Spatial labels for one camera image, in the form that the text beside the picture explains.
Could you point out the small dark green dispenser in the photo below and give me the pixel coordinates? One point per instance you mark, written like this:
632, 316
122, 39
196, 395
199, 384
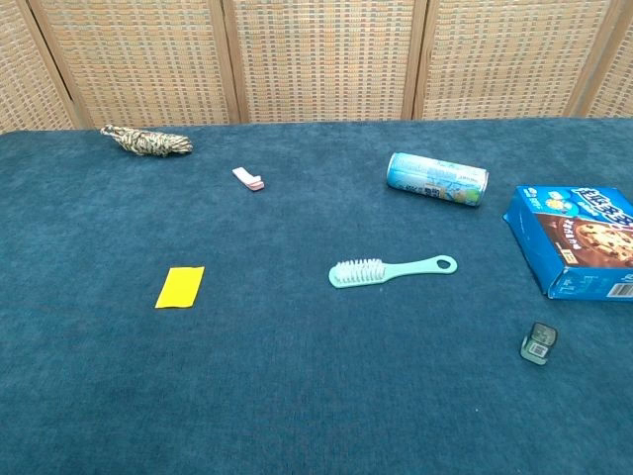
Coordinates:
539, 343

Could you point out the mint green brush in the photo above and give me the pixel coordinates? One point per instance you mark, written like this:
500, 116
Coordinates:
363, 272

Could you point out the light blue drink can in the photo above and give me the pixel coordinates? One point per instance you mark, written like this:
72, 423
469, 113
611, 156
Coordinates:
435, 179

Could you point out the pink white eraser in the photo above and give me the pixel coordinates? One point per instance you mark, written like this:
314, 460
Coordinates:
247, 178

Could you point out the blue cookie box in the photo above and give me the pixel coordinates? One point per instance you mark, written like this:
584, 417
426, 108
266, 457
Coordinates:
578, 242

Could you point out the woven bamboo folding screen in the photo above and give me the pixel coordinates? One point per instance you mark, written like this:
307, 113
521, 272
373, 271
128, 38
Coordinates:
316, 59

